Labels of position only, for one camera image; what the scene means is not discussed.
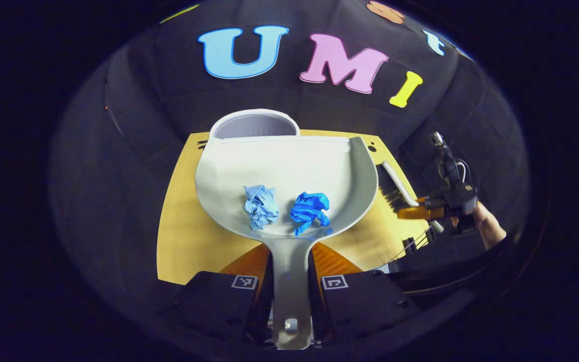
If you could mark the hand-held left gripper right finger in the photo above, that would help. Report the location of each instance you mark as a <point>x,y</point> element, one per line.
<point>360,306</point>

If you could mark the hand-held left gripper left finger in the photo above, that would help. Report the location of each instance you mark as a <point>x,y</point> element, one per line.
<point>219,306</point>

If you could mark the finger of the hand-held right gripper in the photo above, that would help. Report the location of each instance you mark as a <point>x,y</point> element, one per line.
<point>424,199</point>
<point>415,213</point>

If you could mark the small grey broom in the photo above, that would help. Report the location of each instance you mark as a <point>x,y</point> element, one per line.
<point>395,178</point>

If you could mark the dark blue paper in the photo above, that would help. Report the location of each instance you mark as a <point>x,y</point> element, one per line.
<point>309,208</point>

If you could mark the light blue paper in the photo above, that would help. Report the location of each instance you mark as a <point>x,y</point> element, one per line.
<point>261,206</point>

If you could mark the grey plastic dustpan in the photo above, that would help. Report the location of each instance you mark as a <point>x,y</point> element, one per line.
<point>289,166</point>

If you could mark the grey plastic garbage bin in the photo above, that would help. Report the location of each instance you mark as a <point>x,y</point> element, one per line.
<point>254,125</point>

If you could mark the black backdrop cloth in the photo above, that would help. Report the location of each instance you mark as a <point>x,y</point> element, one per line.
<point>143,125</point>

